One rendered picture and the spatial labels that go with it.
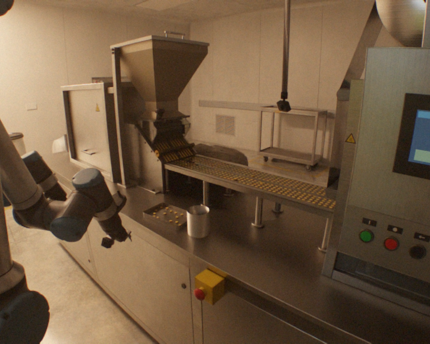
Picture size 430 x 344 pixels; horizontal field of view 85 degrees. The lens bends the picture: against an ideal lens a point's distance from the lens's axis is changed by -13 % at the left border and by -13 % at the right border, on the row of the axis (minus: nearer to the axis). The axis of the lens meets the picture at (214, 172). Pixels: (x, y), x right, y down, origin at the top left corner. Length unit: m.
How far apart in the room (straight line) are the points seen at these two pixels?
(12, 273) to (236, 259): 0.60
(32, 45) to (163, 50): 3.77
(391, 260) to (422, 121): 0.26
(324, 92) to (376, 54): 4.30
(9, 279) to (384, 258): 0.70
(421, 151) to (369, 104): 0.12
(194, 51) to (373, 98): 0.99
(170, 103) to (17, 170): 0.87
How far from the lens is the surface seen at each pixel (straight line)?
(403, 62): 0.52
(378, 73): 0.52
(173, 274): 1.05
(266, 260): 0.88
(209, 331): 1.08
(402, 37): 0.80
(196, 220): 0.94
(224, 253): 0.90
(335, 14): 4.92
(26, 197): 0.82
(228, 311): 0.93
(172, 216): 1.12
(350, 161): 0.70
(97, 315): 1.90
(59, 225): 0.77
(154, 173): 1.36
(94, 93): 1.65
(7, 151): 0.76
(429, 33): 0.77
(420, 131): 0.51
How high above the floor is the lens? 1.32
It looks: 18 degrees down
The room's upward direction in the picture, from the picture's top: straight up
